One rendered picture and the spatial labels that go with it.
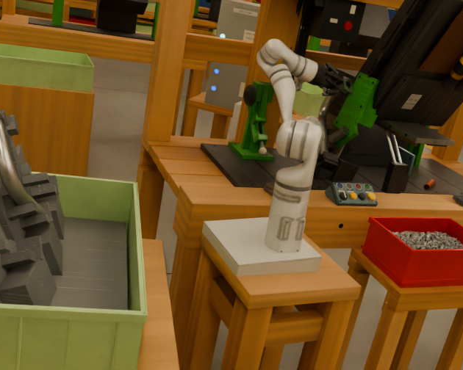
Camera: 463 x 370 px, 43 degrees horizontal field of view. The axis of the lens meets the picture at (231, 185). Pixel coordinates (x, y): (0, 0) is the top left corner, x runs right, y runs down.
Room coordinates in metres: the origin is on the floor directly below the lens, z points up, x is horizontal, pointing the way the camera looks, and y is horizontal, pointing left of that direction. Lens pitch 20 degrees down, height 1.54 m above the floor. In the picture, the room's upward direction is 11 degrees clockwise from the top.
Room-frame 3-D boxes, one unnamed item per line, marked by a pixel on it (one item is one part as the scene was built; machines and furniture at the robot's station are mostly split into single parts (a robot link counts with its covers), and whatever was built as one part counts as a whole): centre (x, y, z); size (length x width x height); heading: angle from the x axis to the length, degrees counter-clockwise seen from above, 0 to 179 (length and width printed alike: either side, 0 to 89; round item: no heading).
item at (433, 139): (2.09, -0.56, 1.11); 0.39 x 0.16 x 0.03; 24
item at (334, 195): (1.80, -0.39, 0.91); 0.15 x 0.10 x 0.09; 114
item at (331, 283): (1.40, -0.16, 0.83); 0.32 x 0.32 x 0.04; 27
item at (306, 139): (1.39, -0.15, 1.14); 0.09 x 0.09 x 0.17; 81
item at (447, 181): (2.15, -0.44, 0.89); 1.10 x 0.42 x 0.02; 114
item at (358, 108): (2.07, -0.40, 1.17); 0.13 x 0.12 x 0.20; 114
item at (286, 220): (1.39, -0.16, 0.98); 0.09 x 0.09 x 0.17; 22
